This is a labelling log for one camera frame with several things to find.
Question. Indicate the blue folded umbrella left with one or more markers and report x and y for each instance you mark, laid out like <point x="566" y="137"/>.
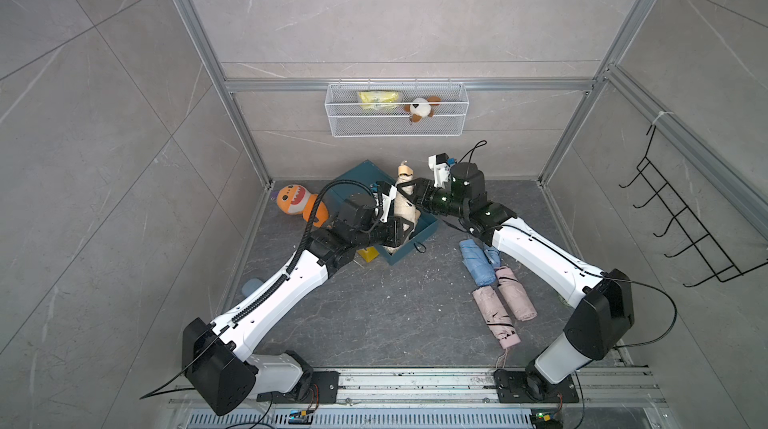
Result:
<point x="476" y="263"/>

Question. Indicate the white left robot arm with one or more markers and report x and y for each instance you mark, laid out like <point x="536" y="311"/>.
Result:
<point x="219" y="357"/>

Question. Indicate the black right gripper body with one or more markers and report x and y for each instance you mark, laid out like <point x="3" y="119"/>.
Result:
<point x="441" y="202"/>

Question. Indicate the yellow package in basket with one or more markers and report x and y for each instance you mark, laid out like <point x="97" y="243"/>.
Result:
<point x="379" y="100"/>

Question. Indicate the light blue cup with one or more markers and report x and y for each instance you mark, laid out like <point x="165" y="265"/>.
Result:
<point x="250" y="286"/>

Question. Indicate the pink folded umbrella rear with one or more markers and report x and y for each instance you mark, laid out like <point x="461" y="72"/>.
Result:
<point x="515" y="295"/>

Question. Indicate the pink folded umbrella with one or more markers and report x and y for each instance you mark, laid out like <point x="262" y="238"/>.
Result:
<point x="515" y="295"/>
<point x="496" y="317"/>

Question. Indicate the metal base rail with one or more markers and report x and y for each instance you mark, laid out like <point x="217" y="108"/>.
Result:
<point x="474" y="397"/>

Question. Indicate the black wire wall hook rack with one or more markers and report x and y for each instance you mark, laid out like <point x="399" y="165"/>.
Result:
<point x="684" y="220"/>

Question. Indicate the pink folded umbrella front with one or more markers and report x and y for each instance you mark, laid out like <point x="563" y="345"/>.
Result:
<point x="496" y="317"/>

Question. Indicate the blue folded umbrella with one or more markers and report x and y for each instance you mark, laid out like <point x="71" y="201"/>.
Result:
<point x="476" y="263"/>
<point x="493" y="256"/>

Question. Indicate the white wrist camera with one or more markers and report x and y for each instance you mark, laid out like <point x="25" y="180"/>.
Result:
<point x="440" y="166"/>
<point x="386" y="194"/>

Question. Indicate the brown white plush dog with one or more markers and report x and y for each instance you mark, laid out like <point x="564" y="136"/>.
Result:
<point x="421" y="108"/>

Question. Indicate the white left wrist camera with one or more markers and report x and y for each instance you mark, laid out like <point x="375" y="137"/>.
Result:
<point x="386" y="194"/>

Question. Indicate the orange shark plush toy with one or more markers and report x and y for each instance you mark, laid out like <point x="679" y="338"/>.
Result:
<point x="295" y="199"/>

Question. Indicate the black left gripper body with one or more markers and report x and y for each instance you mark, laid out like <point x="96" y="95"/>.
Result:
<point x="373" y="235"/>

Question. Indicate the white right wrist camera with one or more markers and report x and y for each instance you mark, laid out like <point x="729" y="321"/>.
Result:
<point x="440" y="166"/>

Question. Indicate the white wire wall basket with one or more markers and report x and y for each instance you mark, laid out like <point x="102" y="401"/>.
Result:
<point x="347" y="119"/>

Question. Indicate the blue folded umbrella right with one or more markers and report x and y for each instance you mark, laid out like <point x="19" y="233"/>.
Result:
<point x="493" y="256"/>

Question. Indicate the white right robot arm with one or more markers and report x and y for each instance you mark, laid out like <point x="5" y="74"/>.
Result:
<point x="602" y="302"/>

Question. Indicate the beige umbrella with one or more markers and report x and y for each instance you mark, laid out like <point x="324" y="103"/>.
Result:
<point x="402" y="206"/>
<point x="395" y="242"/>

